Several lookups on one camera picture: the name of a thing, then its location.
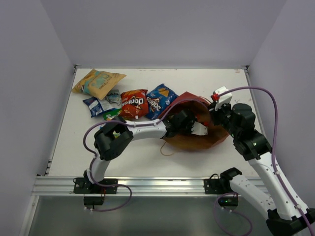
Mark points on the blue Doritos bag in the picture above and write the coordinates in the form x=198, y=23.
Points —
x=158, y=100

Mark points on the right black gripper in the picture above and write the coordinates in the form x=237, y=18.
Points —
x=214, y=113

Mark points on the small silver snack packet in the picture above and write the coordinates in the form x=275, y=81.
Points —
x=114, y=97

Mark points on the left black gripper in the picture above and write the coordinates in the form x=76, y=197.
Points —
x=188, y=121

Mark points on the red brown paper bag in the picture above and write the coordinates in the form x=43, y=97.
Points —
x=191, y=142

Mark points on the left black controller box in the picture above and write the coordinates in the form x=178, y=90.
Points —
x=92, y=202

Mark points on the right black controller box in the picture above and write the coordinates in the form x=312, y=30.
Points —
x=228, y=202

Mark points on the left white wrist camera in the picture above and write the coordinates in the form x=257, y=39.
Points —
x=199, y=129

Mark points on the tan chips bag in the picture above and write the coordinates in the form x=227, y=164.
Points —
x=97, y=83

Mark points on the green yellow snack packet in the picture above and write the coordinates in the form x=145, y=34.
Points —
x=111, y=114

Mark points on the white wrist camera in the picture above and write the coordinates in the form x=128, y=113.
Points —
x=221, y=96
x=199, y=129

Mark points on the right black base bracket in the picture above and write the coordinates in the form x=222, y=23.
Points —
x=216, y=184

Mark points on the left black base bracket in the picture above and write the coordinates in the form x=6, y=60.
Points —
x=83, y=186

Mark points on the blue Oreo packet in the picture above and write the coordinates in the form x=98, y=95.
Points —
x=97, y=107

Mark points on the black controller box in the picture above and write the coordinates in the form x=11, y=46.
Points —
x=92, y=202
x=228, y=202

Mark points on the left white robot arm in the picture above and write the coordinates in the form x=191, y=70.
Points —
x=115, y=135

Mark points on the red Doritos bag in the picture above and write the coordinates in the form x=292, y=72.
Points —
x=134, y=104

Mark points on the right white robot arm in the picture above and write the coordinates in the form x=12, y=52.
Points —
x=284, y=211

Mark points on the aluminium mounting rail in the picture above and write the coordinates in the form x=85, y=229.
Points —
x=140, y=186

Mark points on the black base bracket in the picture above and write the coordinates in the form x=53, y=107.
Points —
x=216, y=184
x=83, y=186

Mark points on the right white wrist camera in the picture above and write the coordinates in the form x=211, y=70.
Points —
x=221, y=96

